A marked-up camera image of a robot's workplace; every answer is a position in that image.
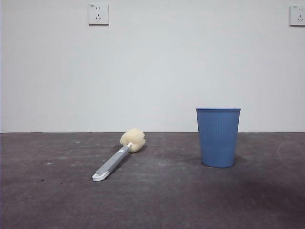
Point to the blue ribbed plastic cup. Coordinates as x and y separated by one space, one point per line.
218 138

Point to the white wall socket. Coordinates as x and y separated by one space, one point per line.
98 14
297 16

